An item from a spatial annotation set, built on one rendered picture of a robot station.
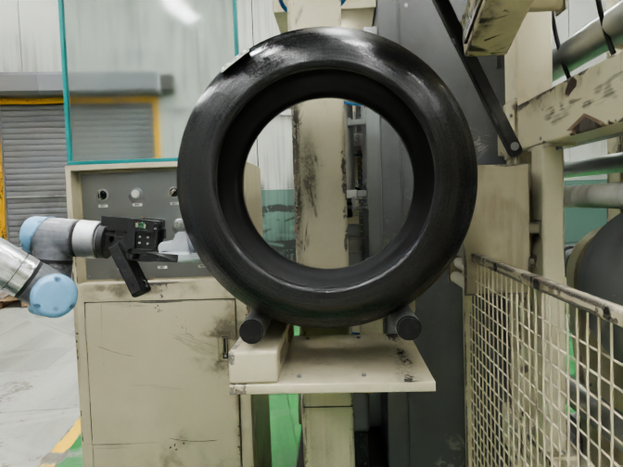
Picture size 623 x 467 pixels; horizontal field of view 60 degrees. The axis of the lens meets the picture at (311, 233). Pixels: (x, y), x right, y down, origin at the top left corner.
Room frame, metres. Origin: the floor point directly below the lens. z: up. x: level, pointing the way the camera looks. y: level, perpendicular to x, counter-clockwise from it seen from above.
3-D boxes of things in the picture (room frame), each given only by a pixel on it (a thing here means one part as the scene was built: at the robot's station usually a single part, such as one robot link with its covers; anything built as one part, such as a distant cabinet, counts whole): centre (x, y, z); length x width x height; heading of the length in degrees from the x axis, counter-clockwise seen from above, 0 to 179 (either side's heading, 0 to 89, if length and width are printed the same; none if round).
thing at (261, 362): (1.14, 0.10, 0.84); 0.36 x 0.09 x 0.06; 177
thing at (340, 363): (1.13, -0.04, 0.80); 0.37 x 0.36 x 0.02; 87
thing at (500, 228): (1.33, -0.43, 1.05); 0.20 x 0.15 x 0.30; 177
